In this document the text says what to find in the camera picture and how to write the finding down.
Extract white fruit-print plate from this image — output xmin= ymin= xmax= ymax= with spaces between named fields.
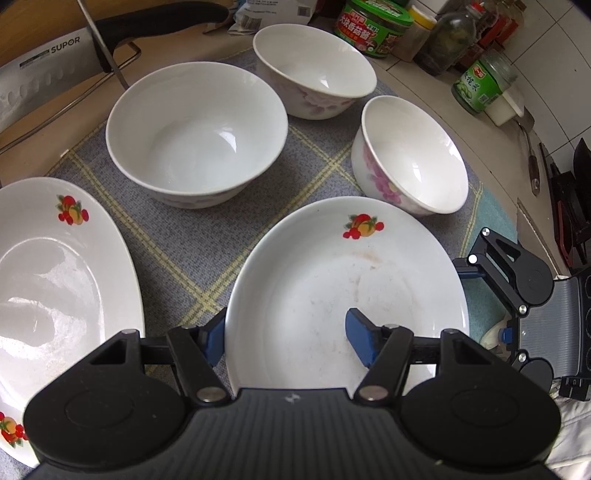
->
xmin=225 ymin=197 xmax=469 ymax=391

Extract white plate with stain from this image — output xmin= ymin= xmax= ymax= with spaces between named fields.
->
xmin=1 ymin=177 xmax=144 ymax=467

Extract white pink-floral bowl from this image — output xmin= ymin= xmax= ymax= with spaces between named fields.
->
xmin=351 ymin=95 xmax=469 ymax=217

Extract large white floral bowl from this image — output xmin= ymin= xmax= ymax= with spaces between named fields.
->
xmin=105 ymin=62 xmax=288 ymax=209

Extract teal floor-style mat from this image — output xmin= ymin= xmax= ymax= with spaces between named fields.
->
xmin=461 ymin=186 xmax=518 ymax=342

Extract grey checked towel mat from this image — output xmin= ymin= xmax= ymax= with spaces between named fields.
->
xmin=0 ymin=45 xmax=486 ymax=480

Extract metal spatula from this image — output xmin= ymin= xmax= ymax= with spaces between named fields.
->
xmin=516 ymin=108 xmax=541 ymax=196

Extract green label pickle jar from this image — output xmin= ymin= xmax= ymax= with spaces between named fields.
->
xmin=451 ymin=50 xmax=518 ymax=115

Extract green-lid sauce jar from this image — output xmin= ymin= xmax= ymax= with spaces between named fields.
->
xmin=335 ymin=0 xmax=414 ymax=58

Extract steel cleaver knife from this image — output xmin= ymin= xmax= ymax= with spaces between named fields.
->
xmin=1 ymin=1 xmax=228 ymax=130

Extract white plastic bag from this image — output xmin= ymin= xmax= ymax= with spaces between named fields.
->
xmin=229 ymin=0 xmax=318 ymax=35

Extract wire cutting board rack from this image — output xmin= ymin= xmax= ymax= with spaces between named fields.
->
xmin=1 ymin=1 xmax=141 ymax=153

